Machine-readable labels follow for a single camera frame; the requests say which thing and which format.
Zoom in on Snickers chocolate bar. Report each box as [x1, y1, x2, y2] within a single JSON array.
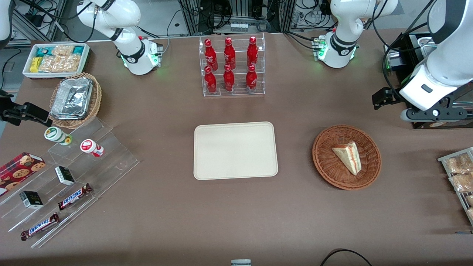
[[20, 213, 60, 241], [58, 184, 93, 211]]

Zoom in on green lid yogurt cup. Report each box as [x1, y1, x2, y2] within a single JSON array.
[[44, 127, 73, 146]]

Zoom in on beige plastic serving tray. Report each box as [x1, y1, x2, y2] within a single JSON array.
[[194, 122, 279, 181]]

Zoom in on clear acrylic stepped display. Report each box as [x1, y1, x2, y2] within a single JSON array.
[[0, 117, 140, 249]]

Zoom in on white rectangular snack bin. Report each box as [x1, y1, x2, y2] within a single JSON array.
[[23, 43, 91, 80]]

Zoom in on red lid yogurt cup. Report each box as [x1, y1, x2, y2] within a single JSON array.
[[80, 139, 105, 158]]

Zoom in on large clear bag of crackers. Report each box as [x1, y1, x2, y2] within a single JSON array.
[[38, 55, 81, 73]]

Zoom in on small black carton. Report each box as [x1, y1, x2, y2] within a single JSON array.
[[20, 191, 44, 209], [55, 166, 76, 186]]

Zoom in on light wicker basket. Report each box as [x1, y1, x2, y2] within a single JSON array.
[[49, 72, 102, 129]]

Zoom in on black floor cable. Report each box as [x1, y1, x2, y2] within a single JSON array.
[[320, 249, 373, 266]]

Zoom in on triangular sandwich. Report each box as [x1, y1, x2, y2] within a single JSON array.
[[331, 141, 361, 176]]

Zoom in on brown round wicker basket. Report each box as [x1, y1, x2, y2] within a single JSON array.
[[312, 125, 382, 191]]

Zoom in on red chocolate cookie box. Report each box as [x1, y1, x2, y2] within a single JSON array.
[[0, 152, 46, 197]]

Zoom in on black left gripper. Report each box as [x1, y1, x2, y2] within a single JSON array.
[[372, 87, 404, 110]]

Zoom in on stacked aluminium foil containers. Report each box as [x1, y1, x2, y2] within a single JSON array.
[[50, 78, 93, 121]]

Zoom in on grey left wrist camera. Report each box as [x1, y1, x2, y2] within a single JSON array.
[[401, 99, 470, 123]]

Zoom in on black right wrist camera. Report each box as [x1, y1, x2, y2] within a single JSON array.
[[0, 90, 17, 123]]

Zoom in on black hot food display case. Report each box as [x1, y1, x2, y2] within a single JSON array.
[[384, 33, 473, 129]]

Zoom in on red cola bottle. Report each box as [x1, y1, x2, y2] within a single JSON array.
[[246, 65, 258, 92], [204, 39, 219, 71], [247, 36, 259, 69], [204, 66, 218, 94], [224, 37, 236, 70], [223, 64, 235, 92]]

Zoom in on clear acrylic bottle rack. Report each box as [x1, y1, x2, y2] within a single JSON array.
[[199, 33, 266, 97]]

